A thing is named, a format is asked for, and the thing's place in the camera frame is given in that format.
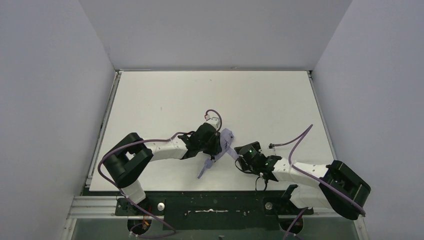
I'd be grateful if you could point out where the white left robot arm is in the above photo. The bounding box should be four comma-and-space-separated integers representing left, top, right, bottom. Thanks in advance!
97, 122, 222, 205

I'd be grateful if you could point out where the purple folding umbrella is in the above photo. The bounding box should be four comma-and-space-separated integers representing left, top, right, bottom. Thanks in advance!
197, 128, 239, 179

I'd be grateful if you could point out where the aluminium frame rail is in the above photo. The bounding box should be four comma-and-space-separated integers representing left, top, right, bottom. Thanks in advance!
61, 191, 369, 240

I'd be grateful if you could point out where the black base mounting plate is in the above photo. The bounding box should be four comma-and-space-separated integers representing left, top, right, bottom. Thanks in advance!
114, 189, 349, 233

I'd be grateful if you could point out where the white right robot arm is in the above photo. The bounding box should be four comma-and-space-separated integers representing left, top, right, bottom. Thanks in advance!
234, 141, 371, 220

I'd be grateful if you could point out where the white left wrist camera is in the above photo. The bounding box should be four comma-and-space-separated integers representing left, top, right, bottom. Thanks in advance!
204, 115, 222, 132

